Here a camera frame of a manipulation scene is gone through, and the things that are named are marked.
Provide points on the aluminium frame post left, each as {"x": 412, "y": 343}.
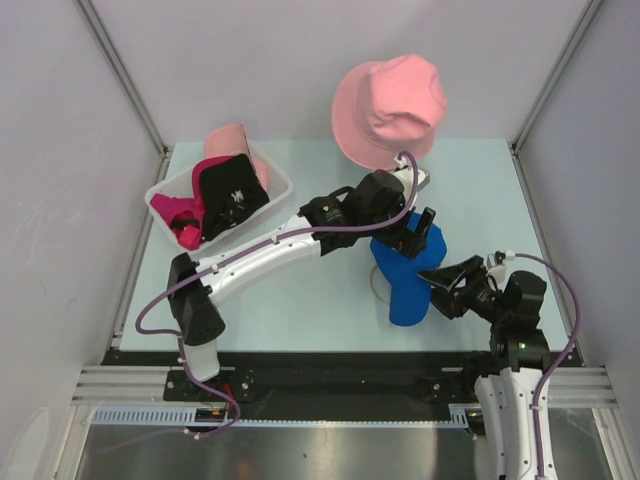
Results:
{"x": 99, "y": 31}

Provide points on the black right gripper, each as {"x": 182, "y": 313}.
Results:
{"x": 451, "y": 300}

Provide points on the magenta hat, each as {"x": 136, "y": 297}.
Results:
{"x": 177, "y": 204}

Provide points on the light pink bucket hat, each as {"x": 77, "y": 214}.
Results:
{"x": 381, "y": 108}

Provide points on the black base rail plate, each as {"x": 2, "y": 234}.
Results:
{"x": 351, "y": 387}

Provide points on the blue baseball cap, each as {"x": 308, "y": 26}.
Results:
{"x": 410, "y": 294}

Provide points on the light pink cap in basket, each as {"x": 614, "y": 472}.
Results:
{"x": 231, "y": 140}

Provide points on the black baseball cap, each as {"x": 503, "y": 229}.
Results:
{"x": 232, "y": 193}

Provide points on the aluminium frame post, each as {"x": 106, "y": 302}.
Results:
{"x": 559, "y": 68}
{"x": 99, "y": 31}

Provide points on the aluminium frame post right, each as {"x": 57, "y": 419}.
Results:
{"x": 559, "y": 68}

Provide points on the gold wire sphere stand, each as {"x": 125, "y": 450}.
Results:
{"x": 379, "y": 286}

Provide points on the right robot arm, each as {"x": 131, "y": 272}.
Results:
{"x": 509, "y": 381}

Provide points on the white plastic basket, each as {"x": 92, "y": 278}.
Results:
{"x": 279, "y": 188}

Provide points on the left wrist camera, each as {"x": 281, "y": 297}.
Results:
{"x": 406, "y": 174}

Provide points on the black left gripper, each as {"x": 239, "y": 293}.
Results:
{"x": 406, "y": 241}

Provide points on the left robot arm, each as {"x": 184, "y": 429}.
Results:
{"x": 381, "y": 207}

